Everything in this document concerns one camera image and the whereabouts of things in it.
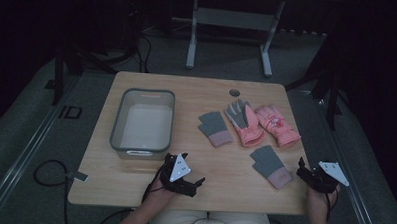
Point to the person's right hand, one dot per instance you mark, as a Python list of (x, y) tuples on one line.
[(320, 204)]

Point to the person's light trousers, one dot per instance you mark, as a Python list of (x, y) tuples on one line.
[(212, 223)]

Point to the black tripod stand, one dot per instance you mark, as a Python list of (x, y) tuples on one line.
[(58, 77), (332, 96)]

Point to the black rectangular floor bracket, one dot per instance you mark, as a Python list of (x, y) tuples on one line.
[(70, 112)]

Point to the person's left hand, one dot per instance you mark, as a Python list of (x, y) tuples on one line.
[(160, 196)]

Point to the pink ski glove gray palm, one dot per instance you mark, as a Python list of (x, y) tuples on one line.
[(246, 125)]

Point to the metal floor rail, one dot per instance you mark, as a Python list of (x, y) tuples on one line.
[(353, 197), (21, 159)]

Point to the gray plastic bin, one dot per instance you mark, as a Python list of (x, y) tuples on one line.
[(146, 126)]

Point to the pink ski glove printed back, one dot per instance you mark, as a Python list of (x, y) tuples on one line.
[(276, 124)]

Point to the gray knit glove pink cuff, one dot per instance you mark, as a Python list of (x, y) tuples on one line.
[(214, 126), (269, 164)]

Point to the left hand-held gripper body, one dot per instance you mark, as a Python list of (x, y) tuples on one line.
[(180, 168)]

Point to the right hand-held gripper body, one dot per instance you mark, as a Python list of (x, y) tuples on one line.
[(332, 171)]

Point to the white metal desk frame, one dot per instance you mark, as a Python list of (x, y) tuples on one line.
[(234, 19)]

